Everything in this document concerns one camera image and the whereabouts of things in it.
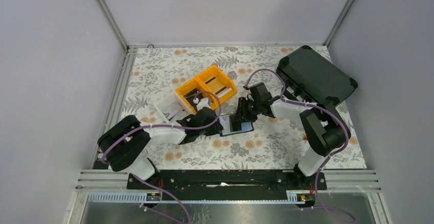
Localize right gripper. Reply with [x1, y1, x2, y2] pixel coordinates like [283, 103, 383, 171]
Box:
[233, 97, 262, 123]

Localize card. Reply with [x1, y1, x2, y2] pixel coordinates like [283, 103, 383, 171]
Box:
[229, 114, 242, 132]
[205, 77, 232, 98]

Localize black leather card holder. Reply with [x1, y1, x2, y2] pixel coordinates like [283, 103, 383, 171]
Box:
[219, 114, 254, 137]

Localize orange bin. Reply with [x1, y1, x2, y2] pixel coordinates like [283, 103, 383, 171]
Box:
[197, 65, 237, 104]
[175, 77, 218, 114]

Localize white plastic bin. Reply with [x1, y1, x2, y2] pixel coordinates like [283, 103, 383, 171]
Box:
[154, 92, 188, 123]

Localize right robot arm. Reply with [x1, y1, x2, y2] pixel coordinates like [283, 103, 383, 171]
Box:
[229, 82, 351, 189]

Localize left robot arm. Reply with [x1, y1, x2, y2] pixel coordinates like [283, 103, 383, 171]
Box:
[97, 107, 223, 189]

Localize floral table mat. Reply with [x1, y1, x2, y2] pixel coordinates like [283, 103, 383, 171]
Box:
[121, 46, 309, 169]

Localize black hard case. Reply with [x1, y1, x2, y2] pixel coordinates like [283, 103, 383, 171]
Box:
[276, 45, 358, 106]

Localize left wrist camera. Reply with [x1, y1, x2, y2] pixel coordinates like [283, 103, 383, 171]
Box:
[193, 94, 211, 112]

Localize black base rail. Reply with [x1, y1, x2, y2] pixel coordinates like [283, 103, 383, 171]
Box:
[147, 170, 327, 194]

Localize white slotted cable duct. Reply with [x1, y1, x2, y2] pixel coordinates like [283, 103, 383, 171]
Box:
[88, 188, 305, 205]

